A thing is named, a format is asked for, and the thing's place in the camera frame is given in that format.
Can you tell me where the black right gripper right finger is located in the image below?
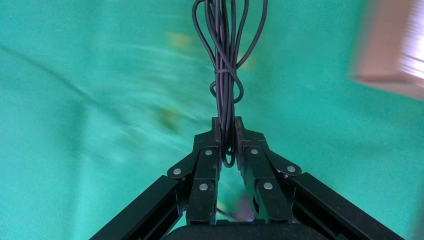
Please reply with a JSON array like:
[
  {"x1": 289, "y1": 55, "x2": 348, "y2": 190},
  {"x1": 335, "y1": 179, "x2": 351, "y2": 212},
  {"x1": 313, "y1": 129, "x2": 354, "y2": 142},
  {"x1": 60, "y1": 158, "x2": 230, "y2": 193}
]
[{"x1": 233, "y1": 115, "x2": 405, "y2": 240}]

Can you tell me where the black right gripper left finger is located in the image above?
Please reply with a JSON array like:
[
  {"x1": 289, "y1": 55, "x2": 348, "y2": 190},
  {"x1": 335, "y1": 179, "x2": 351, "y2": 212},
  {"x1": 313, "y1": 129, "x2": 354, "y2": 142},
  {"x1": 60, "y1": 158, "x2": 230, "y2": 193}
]
[{"x1": 89, "y1": 116, "x2": 222, "y2": 240}]

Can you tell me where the black data cable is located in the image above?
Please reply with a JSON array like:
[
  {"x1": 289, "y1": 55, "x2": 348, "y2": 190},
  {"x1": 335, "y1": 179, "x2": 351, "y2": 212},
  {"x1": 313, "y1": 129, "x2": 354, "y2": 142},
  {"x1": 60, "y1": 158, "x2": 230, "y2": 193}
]
[{"x1": 191, "y1": 0, "x2": 269, "y2": 169}]

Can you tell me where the brown cardboard box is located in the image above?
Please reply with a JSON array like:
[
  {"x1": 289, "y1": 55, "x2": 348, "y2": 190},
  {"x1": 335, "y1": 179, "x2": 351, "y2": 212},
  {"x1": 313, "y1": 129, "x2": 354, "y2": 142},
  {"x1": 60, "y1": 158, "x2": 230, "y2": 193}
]
[{"x1": 347, "y1": 0, "x2": 424, "y2": 102}]

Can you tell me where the white box insert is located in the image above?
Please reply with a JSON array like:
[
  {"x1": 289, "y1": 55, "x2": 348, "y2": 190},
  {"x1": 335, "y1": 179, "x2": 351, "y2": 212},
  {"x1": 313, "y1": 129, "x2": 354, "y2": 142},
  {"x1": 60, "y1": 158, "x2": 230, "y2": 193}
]
[{"x1": 397, "y1": 0, "x2": 424, "y2": 80}]

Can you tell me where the green table cloth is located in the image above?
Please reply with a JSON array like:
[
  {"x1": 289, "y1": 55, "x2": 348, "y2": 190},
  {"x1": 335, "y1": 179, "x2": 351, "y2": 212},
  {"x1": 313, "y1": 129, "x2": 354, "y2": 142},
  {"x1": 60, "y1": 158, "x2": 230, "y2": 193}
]
[{"x1": 0, "y1": 0, "x2": 424, "y2": 240}]

